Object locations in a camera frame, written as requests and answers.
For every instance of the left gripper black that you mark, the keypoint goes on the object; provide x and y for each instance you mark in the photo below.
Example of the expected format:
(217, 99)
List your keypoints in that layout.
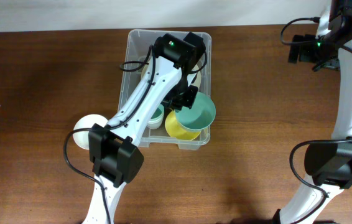
(189, 102)

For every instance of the white bowl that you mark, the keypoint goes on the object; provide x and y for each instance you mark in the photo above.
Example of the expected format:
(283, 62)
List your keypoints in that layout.
(86, 122)

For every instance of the clear plastic storage container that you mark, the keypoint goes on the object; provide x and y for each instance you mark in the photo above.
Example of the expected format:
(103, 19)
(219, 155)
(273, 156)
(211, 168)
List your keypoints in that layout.
(138, 42)

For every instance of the yellow bowl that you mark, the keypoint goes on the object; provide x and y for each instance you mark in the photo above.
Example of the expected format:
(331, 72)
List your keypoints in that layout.
(175, 130)

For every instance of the white cup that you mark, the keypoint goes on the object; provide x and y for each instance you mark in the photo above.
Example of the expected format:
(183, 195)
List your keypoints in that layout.
(156, 121)

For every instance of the grey translucent cup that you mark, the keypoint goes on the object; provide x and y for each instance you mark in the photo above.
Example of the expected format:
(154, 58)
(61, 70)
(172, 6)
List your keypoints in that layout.
(153, 126)

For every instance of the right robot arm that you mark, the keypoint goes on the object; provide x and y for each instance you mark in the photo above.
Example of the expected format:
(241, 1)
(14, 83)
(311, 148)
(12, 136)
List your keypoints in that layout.
(327, 163)

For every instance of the green bowl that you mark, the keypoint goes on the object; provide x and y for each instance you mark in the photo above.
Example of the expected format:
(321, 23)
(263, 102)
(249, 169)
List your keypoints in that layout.
(199, 116)

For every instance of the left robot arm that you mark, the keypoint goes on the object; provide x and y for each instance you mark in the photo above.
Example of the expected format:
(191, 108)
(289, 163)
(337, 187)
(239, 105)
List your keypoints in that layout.
(113, 147)

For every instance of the green cup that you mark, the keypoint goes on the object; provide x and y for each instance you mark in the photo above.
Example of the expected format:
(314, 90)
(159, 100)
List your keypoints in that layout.
(158, 114)

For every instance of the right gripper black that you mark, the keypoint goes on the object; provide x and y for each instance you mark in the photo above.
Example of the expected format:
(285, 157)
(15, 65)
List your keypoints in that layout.
(305, 56)

